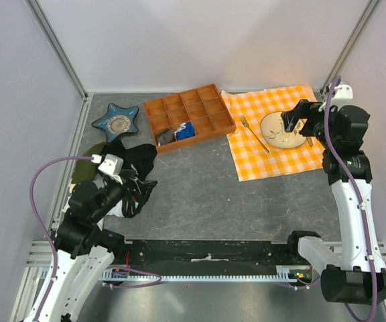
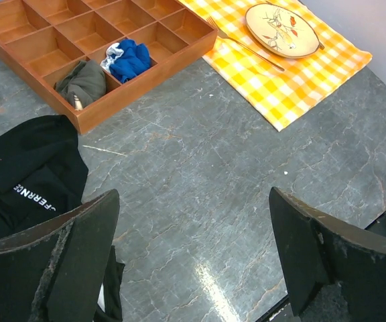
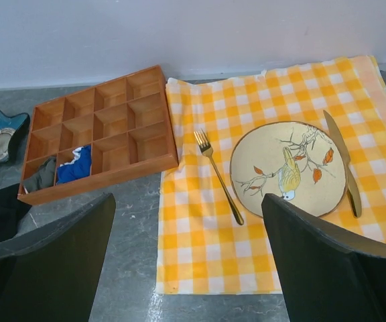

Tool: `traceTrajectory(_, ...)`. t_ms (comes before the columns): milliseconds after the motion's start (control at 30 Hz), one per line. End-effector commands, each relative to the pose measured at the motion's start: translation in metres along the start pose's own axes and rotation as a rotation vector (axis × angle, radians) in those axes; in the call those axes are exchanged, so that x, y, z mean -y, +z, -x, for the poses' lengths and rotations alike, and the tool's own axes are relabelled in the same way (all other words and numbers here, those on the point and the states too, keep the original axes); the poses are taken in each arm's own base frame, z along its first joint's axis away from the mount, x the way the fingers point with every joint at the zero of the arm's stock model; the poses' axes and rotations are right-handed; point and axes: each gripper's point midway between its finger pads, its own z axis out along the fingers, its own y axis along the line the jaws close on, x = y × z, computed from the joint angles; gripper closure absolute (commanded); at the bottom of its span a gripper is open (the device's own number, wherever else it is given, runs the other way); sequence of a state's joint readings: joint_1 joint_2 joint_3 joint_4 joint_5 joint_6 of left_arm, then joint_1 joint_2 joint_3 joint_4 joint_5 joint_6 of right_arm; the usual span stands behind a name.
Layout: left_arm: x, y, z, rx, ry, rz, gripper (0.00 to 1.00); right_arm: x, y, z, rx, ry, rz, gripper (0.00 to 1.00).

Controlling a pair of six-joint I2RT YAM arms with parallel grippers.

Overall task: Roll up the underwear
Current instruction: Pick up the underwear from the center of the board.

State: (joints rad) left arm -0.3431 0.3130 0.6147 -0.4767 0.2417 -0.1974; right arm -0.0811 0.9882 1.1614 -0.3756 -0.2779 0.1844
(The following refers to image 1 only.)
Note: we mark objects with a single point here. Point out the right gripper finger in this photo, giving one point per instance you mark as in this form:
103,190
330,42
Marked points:
290,117
289,124

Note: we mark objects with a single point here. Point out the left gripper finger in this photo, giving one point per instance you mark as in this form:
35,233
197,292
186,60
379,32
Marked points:
144,190
130,207

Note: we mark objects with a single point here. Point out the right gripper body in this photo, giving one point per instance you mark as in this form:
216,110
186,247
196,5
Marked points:
315,126

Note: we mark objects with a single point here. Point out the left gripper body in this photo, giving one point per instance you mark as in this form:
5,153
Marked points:
129,190

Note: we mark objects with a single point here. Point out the white underwear black trim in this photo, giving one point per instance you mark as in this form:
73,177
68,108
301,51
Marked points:
115,211

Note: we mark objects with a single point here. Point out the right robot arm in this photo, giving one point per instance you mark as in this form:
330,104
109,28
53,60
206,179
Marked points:
358,275

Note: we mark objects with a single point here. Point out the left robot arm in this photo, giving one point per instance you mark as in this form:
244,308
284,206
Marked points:
82,249

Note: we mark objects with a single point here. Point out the olive green underwear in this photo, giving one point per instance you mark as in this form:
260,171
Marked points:
85,170

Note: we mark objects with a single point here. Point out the grey rolled underwear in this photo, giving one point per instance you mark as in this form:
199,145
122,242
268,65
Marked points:
166,136

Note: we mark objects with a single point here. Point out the blue rolled underwear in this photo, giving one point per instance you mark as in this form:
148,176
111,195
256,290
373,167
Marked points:
185,130

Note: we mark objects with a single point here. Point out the gold knife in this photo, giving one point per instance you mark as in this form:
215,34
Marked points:
310,141

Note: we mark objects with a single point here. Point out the beige floral plate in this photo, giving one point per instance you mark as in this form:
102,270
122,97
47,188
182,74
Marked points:
272,129

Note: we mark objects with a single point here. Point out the gold fork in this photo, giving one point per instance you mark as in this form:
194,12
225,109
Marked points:
245,124

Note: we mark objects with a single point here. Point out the orange checkered cloth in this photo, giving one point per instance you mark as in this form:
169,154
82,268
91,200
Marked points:
259,146

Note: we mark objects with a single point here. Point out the blue star-shaped dish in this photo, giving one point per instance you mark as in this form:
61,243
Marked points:
117,121

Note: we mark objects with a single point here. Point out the wooden divided tray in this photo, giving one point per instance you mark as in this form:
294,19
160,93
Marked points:
203,107

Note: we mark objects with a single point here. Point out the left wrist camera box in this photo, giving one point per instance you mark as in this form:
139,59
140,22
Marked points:
111,166

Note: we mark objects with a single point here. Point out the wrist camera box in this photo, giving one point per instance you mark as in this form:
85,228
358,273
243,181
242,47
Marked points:
111,166
341,94

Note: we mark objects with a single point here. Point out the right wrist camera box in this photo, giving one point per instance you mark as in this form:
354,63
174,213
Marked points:
341,94

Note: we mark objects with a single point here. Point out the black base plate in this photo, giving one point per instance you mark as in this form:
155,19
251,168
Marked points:
207,258

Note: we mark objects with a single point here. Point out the grey cable duct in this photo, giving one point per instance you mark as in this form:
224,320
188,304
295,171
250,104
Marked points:
281,275

